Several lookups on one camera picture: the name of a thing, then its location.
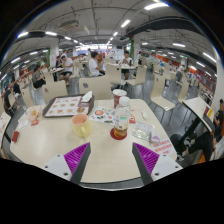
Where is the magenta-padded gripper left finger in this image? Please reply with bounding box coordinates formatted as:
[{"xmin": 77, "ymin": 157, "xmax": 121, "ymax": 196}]
[{"xmin": 43, "ymin": 142, "xmax": 92, "ymax": 185}]

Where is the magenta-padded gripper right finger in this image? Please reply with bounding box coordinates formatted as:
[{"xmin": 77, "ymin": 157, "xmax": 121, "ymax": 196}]
[{"xmin": 131, "ymin": 142, "xmax": 184, "ymax": 186}]

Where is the clear bottle with white cap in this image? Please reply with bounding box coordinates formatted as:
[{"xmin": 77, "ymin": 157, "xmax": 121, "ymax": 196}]
[{"xmin": 113, "ymin": 96, "xmax": 132, "ymax": 140}]

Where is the white sticker with red print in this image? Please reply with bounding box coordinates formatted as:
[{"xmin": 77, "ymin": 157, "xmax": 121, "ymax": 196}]
[{"xmin": 151, "ymin": 139, "xmax": 175, "ymax": 155}]

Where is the clear plastic bag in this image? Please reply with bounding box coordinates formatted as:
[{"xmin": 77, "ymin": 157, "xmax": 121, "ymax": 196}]
[{"xmin": 131, "ymin": 120, "xmax": 155, "ymax": 142}]

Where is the yellow mug with pink inside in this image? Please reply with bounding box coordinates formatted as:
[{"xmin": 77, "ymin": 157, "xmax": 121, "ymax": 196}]
[{"xmin": 71, "ymin": 113, "xmax": 92, "ymax": 139}]

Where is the flat round red coaster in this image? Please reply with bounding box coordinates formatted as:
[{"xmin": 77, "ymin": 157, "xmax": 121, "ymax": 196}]
[{"xmin": 109, "ymin": 127, "xmax": 128, "ymax": 141}]

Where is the white tissue packet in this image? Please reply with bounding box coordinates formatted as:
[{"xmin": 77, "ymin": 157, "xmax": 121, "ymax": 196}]
[{"xmin": 140, "ymin": 109, "xmax": 149, "ymax": 121}]

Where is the colourful printed leaflet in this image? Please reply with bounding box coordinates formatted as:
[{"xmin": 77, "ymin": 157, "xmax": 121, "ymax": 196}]
[{"xmin": 88, "ymin": 105, "xmax": 117, "ymax": 125}]

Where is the dark food tray with liner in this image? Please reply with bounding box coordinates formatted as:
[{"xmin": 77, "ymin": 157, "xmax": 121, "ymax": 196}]
[{"xmin": 42, "ymin": 94, "xmax": 95, "ymax": 119}]

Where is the person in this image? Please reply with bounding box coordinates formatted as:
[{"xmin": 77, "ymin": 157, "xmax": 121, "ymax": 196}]
[
  {"xmin": 2, "ymin": 87, "xmax": 16, "ymax": 109},
  {"xmin": 59, "ymin": 54, "xmax": 75, "ymax": 82},
  {"xmin": 31, "ymin": 63, "xmax": 48, "ymax": 90},
  {"xmin": 169, "ymin": 98, "xmax": 224, "ymax": 163},
  {"xmin": 88, "ymin": 50, "xmax": 106, "ymax": 78},
  {"xmin": 120, "ymin": 50, "xmax": 134, "ymax": 81}
]

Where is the crumpled food wrapper bag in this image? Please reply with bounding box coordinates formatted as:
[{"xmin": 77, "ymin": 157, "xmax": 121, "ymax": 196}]
[{"xmin": 25, "ymin": 105, "xmax": 44, "ymax": 124}]

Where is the white paper sheet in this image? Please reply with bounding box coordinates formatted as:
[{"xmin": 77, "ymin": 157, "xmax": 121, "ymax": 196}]
[{"xmin": 15, "ymin": 118, "xmax": 30, "ymax": 131}]

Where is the small red pack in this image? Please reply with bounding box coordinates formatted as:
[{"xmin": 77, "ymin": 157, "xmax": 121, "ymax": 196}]
[{"xmin": 11, "ymin": 130, "xmax": 20, "ymax": 143}]

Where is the crumpled white napkin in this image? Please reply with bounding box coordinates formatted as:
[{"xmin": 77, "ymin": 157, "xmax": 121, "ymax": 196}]
[{"xmin": 80, "ymin": 90, "xmax": 94, "ymax": 103}]

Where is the red paper cup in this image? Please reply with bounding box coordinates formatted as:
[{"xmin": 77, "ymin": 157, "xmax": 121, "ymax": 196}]
[{"xmin": 112, "ymin": 88, "xmax": 128, "ymax": 109}]

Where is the group of cream chairs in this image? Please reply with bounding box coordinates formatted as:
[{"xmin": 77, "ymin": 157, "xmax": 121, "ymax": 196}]
[{"xmin": 0, "ymin": 58, "xmax": 201, "ymax": 111}]

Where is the neighbouring table with dark edge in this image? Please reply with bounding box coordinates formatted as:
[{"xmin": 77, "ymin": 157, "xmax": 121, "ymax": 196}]
[{"xmin": 182, "ymin": 96, "xmax": 216, "ymax": 133}]

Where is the cream chair with round hole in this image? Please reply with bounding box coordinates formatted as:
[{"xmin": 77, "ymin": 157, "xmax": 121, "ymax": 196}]
[{"xmin": 78, "ymin": 74, "xmax": 113, "ymax": 100}]

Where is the neighbouring table with papers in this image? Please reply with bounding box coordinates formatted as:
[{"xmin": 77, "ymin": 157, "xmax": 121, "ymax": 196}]
[{"xmin": 0, "ymin": 111, "xmax": 12, "ymax": 139}]

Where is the ceiling air unit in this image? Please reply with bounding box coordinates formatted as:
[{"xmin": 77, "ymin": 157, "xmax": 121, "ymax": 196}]
[{"xmin": 59, "ymin": 19, "xmax": 80, "ymax": 30}]

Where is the group of ceiling lights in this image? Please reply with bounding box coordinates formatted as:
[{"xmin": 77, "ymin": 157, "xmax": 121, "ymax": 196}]
[{"xmin": 0, "ymin": 2, "xmax": 218, "ymax": 81}]

